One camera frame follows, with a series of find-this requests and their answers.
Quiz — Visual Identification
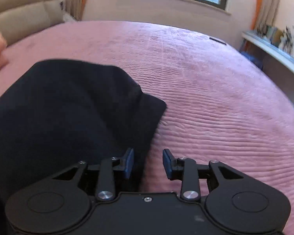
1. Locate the navy hoodie with white stripes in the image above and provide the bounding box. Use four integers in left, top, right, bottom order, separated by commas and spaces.
0, 60, 167, 234

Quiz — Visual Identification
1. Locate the pink quilted bedspread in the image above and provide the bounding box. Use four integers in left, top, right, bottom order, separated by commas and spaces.
0, 21, 294, 234

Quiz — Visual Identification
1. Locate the black remote on bed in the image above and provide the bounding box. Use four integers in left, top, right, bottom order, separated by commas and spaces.
209, 37, 227, 45

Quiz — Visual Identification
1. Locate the blue plastic stool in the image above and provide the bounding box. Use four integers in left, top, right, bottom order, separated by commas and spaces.
240, 52, 263, 70

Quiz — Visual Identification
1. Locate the white box near headboard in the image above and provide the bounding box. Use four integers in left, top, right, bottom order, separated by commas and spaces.
63, 13, 77, 22

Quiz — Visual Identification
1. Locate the row of books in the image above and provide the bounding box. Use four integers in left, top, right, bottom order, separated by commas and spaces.
256, 24, 283, 47

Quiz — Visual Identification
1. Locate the white vase with flowers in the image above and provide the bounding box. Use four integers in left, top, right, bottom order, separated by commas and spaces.
279, 25, 294, 57

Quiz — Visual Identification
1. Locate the right beige orange curtain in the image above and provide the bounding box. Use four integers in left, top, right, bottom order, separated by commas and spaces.
251, 0, 280, 32

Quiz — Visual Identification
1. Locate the beige upholstered headboard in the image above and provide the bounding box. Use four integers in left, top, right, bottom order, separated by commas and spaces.
0, 0, 63, 45

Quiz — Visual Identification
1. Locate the white wall desk shelf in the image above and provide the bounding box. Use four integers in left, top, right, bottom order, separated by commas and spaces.
242, 30, 294, 74

